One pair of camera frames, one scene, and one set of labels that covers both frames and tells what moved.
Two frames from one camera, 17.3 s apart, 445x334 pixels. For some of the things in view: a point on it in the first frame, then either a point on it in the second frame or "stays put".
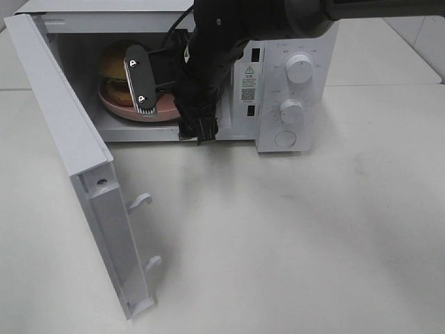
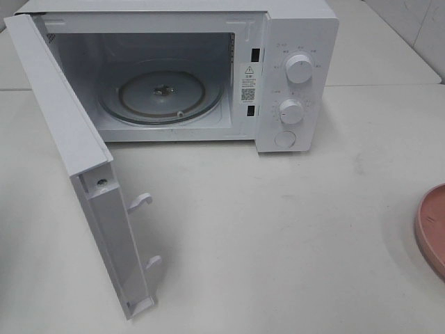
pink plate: x=166 y=108 -> x=430 y=229
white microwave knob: x=291 y=111 stays put
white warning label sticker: x=248 y=83 stays put
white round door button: x=285 y=138 stays put
